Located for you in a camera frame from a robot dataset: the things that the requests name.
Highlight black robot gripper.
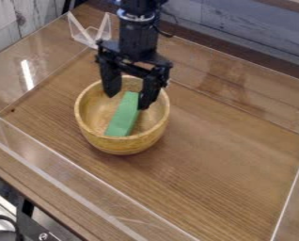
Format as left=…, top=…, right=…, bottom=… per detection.
left=97, top=12, right=173, bottom=110

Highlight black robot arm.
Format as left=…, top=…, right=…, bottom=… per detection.
left=97, top=0, right=174, bottom=110

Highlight clear acrylic enclosure walls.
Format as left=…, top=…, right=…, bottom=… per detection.
left=0, top=18, right=299, bottom=241

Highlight green rectangular block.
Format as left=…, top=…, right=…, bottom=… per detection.
left=105, top=91, right=139, bottom=137

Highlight black cable lower left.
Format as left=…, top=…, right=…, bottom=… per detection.
left=0, top=214, right=29, bottom=241

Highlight light wooden bowl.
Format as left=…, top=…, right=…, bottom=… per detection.
left=75, top=75, right=170, bottom=155

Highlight clear acrylic corner bracket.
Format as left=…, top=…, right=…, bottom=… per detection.
left=67, top=12, right=113, bottom=50

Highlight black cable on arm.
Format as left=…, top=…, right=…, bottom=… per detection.
left=154, top=15, right=175, bottom=39

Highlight black table leg bracket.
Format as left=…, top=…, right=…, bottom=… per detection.
left=17, top=199, right=62, bottom=241

